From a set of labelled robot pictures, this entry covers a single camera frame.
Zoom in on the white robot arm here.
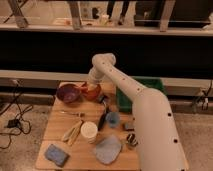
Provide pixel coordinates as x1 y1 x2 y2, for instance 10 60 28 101
88 53 189 171

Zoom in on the red bowl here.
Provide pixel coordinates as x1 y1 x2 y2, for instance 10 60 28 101
82 82 101 101

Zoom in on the purple bowl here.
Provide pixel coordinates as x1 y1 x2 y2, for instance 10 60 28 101
56 84 80 103

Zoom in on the green plastic bin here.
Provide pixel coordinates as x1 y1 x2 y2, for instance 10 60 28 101
116 76 165 113

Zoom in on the black marker tool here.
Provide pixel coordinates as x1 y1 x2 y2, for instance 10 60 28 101
98 107 110 131

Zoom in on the metal fork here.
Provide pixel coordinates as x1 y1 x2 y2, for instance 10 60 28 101
60 111 85 117

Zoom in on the blue small cup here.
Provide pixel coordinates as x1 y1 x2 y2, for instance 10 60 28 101
106 112 120 128

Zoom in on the white cup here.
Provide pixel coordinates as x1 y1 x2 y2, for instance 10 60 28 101
80 121 98 143

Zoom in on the grey block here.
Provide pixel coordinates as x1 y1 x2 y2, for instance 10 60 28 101
123 122 134 131

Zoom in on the yellow banana peel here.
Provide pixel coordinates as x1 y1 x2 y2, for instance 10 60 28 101
61 120 83 146

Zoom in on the metal cup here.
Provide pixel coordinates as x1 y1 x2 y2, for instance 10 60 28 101
126 133 138 147

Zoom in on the light blue cloth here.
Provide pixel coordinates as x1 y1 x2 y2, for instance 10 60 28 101
93 135 122 165

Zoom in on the blue sponge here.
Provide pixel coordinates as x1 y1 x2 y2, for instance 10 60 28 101
44 144 69 167

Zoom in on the black power adapter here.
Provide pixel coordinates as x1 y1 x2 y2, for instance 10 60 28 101
7 119 20 128

